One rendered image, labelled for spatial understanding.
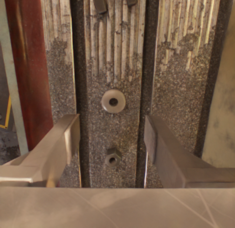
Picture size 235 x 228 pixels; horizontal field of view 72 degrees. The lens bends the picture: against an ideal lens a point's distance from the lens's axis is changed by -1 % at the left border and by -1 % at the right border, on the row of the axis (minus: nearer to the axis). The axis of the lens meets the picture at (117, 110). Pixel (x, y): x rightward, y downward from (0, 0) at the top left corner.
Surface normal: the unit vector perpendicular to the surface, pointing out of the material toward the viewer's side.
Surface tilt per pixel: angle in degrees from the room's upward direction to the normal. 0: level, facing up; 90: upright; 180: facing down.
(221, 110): 90
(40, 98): 0
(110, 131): 0
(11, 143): 0
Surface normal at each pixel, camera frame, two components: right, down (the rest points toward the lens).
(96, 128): 0.01, 0.30
